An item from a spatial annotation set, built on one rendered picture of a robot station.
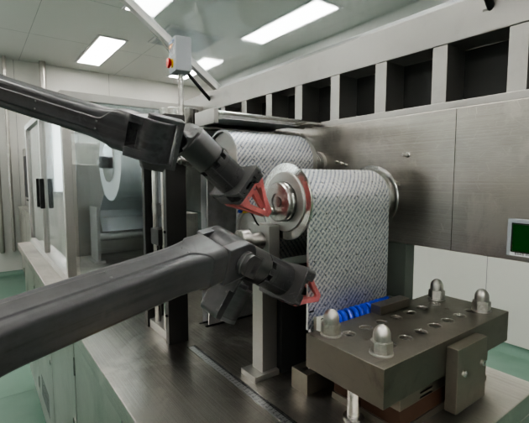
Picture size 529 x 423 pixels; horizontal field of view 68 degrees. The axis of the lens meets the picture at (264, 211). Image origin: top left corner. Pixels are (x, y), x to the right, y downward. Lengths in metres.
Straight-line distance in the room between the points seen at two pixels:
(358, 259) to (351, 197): 0.13
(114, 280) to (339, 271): 0.47
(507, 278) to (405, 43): 2.64
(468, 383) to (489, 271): 2.73
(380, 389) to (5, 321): 0.47
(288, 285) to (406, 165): 0.45
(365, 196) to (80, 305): 0.58
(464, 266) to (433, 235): 2.63
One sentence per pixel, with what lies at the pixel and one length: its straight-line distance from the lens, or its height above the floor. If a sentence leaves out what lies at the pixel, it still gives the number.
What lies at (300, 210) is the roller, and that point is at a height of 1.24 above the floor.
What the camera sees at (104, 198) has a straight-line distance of 1.60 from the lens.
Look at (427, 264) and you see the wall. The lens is 3.72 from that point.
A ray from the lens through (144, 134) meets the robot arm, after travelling 0.64.
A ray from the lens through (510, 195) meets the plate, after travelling 0.87.
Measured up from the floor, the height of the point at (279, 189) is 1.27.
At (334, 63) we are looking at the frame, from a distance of 1.17.
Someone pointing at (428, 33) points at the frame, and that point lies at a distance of 1.00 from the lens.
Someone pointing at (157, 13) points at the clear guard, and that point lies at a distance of 1.59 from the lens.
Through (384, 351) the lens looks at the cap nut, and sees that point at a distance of 0.64.
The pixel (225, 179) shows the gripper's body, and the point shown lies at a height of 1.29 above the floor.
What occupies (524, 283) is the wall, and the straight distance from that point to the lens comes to 3.41.
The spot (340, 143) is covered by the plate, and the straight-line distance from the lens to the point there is 1.10.
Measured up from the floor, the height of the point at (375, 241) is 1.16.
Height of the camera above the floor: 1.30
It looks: 5 degrees down
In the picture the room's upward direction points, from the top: straight up
